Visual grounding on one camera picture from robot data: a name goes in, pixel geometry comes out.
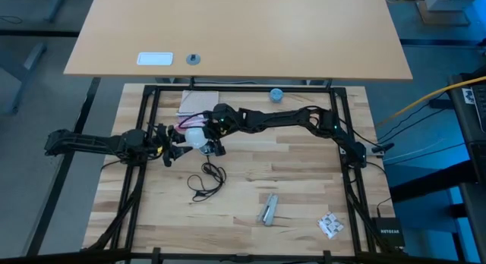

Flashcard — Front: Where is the grey stapler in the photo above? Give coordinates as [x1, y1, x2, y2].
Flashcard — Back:
[257, 193, 279, 228]

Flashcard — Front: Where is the black network switch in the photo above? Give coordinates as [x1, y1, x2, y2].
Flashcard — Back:
[371, 216, 406, 248]

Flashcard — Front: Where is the grey desk leg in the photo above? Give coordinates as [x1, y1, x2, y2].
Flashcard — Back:
[0, 42, 49, 115]

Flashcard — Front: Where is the white lightbulb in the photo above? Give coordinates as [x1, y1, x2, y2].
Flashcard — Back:
[184, 127, 210, 149]

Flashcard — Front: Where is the yellow cable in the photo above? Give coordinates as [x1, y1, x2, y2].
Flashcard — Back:
[374, 75, 486, 128]

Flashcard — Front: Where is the grey desk foot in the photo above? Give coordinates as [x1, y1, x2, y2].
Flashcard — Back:
[415, 0, 472, 28]

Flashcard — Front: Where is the black aluminium table frame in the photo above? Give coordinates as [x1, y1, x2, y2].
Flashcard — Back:
[80, 83, 381, 264]

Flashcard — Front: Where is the tan desk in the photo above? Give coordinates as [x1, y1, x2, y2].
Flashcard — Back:
[63, 0, 414, 81]

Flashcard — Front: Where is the black lamp cord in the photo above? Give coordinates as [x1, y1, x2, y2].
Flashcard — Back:
[186, 161, 228, 203]

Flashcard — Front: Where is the black equipment rack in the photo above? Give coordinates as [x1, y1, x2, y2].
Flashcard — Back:
[447, 64, 486, 264]

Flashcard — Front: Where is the white rectangular desk plate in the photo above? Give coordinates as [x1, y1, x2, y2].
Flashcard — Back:
[136, 51, 175, 67]

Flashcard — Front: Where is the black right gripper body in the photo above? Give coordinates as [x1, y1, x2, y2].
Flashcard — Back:
[208, 102, 240, 138]

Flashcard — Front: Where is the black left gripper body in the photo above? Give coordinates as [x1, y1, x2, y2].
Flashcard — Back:
[150, 122, 178, 161]

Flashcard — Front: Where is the pink sponge block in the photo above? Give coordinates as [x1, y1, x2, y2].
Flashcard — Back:
[172, 117, 208, 132]

